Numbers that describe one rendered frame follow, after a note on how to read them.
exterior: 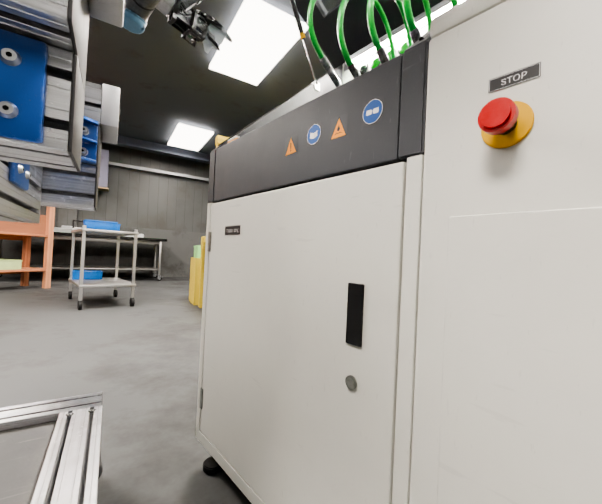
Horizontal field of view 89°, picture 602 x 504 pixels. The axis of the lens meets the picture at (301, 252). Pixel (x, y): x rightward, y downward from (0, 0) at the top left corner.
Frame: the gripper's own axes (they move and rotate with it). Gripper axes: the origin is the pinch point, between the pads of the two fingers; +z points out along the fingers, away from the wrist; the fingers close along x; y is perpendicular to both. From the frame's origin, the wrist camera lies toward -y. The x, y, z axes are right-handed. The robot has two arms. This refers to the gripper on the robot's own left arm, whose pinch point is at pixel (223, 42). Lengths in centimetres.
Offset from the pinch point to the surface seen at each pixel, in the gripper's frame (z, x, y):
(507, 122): -18, 95, 67
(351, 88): -13, 71, 52
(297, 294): -6, 60, 88
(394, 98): -14, 80, 57
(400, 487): -6, 83, 112
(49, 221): 39, -464, 43
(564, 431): -11, 100, 97
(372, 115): -13, 76, 58
